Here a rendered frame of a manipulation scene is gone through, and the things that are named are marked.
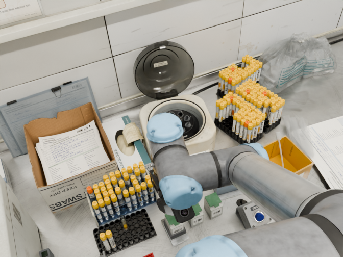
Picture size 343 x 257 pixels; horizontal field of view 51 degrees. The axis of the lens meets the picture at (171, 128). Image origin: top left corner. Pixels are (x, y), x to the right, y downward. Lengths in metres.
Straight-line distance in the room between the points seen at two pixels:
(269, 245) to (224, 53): 1.24
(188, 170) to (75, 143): 0.68
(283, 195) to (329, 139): 0.90
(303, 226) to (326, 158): 0.98
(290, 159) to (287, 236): 0.95
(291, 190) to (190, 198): 0.24
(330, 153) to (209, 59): 0.58
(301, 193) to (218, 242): 0.18
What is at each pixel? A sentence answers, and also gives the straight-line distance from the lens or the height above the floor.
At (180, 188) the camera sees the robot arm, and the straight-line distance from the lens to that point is 0.67.
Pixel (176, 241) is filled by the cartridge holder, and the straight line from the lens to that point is 1.11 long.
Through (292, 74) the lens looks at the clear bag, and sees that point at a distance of 1.54.
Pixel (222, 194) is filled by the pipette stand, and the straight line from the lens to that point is 1.19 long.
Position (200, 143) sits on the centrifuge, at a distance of 1.19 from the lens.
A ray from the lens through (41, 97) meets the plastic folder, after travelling 1.31.
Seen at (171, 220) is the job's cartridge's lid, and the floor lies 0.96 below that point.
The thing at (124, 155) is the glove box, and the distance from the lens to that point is 1.22.
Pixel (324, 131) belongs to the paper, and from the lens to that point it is 1.42.
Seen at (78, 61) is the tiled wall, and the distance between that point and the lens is 1.27.
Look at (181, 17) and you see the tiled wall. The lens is 1.32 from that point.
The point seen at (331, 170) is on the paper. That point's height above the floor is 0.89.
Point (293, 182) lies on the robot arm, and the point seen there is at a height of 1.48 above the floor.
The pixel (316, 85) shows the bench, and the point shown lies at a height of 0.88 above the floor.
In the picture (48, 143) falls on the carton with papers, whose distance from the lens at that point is 1.34.
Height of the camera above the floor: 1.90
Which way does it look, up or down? 48 degrees down
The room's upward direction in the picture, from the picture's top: 4 degrees counter-clockwise
